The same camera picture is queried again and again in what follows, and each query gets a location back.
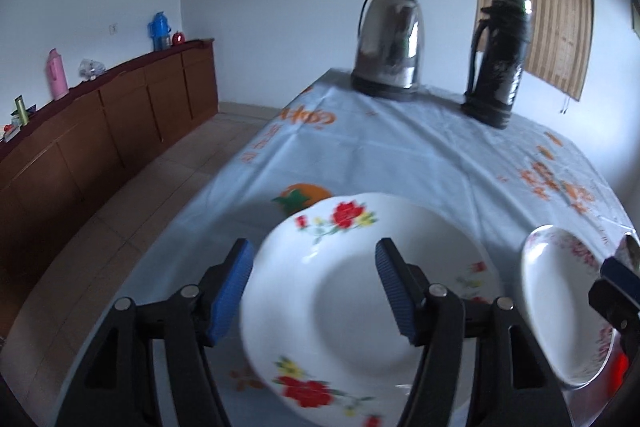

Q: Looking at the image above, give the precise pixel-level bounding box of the pink floral large plate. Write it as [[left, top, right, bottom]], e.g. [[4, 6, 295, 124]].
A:
[[518, 225, 614, 389]]

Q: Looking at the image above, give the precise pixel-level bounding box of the red flower white plate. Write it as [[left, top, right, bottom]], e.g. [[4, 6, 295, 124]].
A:
[[240, 193, 502, 426]]

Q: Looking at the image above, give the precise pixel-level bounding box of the stainless steel bowl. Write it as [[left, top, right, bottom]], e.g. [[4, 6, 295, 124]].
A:
[[614, 233, 640, 274]]

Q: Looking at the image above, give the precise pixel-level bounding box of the light blue printed tablecloth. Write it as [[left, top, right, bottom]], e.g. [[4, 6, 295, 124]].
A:
[[60, 67, 637, 427]]

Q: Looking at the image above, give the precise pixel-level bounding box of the brown wooden sideboard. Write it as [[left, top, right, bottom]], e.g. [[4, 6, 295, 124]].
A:
[[1, 39, 218, 335]]

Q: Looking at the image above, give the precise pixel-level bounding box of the stainless steel electric kettle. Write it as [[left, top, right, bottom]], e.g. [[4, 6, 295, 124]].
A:
[[352, 0, 424, 102]]

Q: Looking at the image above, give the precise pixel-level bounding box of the black worn thermos flask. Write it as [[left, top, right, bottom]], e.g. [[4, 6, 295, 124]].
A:
[[461, 0, 533, 129]]

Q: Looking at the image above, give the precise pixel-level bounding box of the small red object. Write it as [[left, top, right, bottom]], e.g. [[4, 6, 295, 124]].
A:
[[171, 31, 186, 46]]

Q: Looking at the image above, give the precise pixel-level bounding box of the crumpled plastic bag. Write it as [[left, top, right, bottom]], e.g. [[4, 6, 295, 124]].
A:
[[78, 58, 106, 81]]

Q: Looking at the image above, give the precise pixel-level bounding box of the green gold can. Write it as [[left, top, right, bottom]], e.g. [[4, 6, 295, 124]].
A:
[[14, 95, 29, 127]]

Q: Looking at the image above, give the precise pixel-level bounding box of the pink thermos bottle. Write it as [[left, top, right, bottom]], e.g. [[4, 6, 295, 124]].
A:
[[47, 49, 68, 101]]

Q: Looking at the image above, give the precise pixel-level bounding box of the blue thermos jug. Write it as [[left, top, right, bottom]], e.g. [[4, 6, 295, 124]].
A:
[[148, 12, 171, 52]]

